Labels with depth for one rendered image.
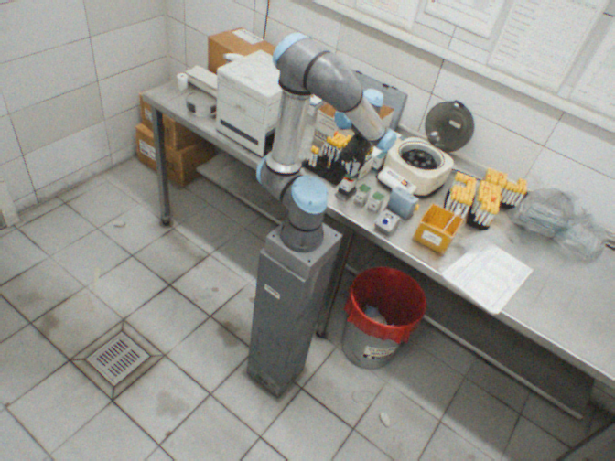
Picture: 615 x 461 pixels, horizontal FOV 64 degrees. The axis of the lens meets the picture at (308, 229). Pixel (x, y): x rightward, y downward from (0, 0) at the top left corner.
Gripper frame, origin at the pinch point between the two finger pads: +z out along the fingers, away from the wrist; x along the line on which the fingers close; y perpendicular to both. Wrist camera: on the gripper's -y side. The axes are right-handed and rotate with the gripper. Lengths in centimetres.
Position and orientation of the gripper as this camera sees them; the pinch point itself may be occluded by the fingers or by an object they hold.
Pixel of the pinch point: (350, 175)
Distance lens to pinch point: 194.6
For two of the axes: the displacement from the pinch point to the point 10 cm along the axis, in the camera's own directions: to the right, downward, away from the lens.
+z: -1.4, 7.0, 7.0
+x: -8.0, -5.0, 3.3
